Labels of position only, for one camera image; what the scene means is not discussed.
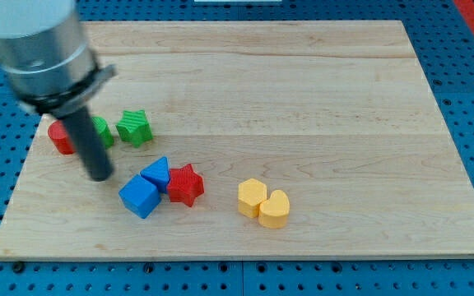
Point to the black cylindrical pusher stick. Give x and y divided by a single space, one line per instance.
88 144

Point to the red circle block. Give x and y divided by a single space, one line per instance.
58 135

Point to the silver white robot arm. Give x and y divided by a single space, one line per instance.
47 56

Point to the green circle block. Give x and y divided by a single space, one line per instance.
102 128

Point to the wooden board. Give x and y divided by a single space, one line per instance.
337 114

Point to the yellow hexagon block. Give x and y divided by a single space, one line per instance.
251 193

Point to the red star block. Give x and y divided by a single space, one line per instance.
185 185

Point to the yellow heart block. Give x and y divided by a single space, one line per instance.
273 213

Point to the blue triangle block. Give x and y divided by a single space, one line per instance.
158 173

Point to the green star block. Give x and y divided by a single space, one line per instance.
134 127

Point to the blue cube block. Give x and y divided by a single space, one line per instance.
140 196

